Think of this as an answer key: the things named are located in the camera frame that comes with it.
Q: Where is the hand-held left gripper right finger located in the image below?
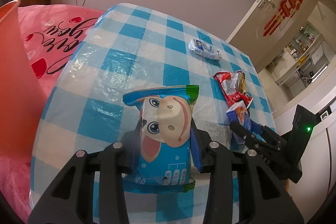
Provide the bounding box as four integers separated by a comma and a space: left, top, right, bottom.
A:
189, 119, 305, 224

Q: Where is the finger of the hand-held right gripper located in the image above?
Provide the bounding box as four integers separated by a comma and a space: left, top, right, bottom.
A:
249, 120, 288, 147
230, 121, 265, 155

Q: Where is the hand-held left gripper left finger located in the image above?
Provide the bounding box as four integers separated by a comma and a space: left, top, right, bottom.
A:
28, 130, 141, 224

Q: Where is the small blue white carton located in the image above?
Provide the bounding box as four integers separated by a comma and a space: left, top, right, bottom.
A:
226, 102, 256, 145

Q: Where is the blue cartoon snack packet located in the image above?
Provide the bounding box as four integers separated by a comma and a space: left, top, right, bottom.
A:
123, 84, 200, 194

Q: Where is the crushed white plastic bottle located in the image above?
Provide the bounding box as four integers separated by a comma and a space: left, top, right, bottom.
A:
188, 38, 222, 62

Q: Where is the orange plastic bucket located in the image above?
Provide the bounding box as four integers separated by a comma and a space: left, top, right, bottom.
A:
0, 0, 46, 164

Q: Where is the red snack wrapper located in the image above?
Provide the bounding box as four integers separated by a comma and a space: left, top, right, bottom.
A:
212, 70, 254, 109

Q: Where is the kitchen shelving unit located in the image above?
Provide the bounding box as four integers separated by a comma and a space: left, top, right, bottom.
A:
265, 25, 331, 88

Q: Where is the blue checkered tablecloth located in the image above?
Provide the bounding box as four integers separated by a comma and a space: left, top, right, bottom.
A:
29, 3, 276, 224

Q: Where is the white door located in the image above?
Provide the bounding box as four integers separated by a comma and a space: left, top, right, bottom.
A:
227, 0, 315, 73

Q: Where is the red paper door decoration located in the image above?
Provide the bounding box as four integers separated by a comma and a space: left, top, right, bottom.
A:
262, 0, 306, 37

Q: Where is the pink printed blanket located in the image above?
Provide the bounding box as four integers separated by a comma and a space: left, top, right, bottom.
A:
0, 4, 107, 222

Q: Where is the silver door handle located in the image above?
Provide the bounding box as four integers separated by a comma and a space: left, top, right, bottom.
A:
257, 0, 276, 10

